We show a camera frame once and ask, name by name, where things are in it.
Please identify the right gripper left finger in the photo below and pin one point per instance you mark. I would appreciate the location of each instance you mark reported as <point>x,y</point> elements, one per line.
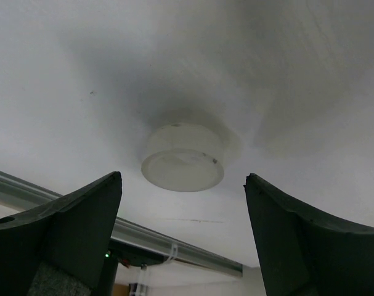
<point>59,248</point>

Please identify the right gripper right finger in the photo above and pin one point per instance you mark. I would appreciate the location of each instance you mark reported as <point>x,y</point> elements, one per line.
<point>305,251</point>

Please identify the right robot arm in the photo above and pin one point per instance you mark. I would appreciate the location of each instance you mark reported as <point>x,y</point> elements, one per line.
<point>130,245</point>

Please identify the clear tape roll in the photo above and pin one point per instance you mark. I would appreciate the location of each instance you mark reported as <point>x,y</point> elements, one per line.
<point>189,157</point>

